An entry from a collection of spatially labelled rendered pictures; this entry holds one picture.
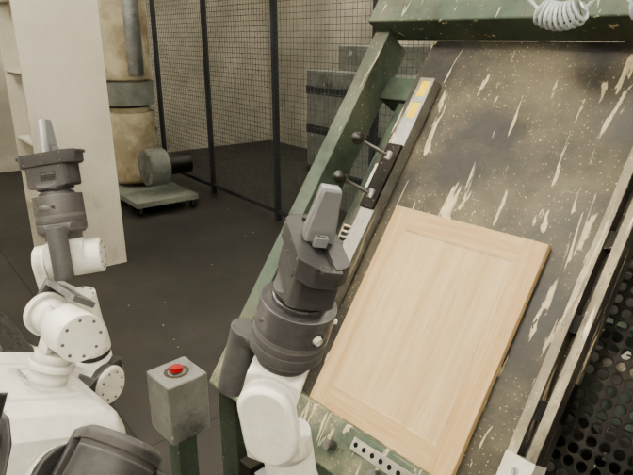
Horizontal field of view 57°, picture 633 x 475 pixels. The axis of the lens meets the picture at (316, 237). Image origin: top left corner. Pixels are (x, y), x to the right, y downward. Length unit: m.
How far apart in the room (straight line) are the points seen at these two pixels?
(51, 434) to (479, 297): 0.96
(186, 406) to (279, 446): 0.96
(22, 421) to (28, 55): 4.04
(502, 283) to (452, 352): 0.20
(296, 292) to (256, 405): 0.15
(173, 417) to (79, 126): 3.43
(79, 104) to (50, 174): 3.63
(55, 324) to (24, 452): 0.16
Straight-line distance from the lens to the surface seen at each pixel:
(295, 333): 0.62
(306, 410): 1.55
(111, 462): 0.70
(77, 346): 0.83
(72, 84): 4.76
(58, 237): 1.11
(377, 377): 1.48
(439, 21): 1.79
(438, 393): 1.40
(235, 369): 0.71
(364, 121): 1.89
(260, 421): 0.69
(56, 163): 1.15
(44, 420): 0.79
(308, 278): 0.57
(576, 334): 1.26
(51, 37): 4.72
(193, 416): 1.68
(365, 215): 1.63
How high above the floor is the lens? 1.79
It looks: 19 degrees down
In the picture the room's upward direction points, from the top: straight up
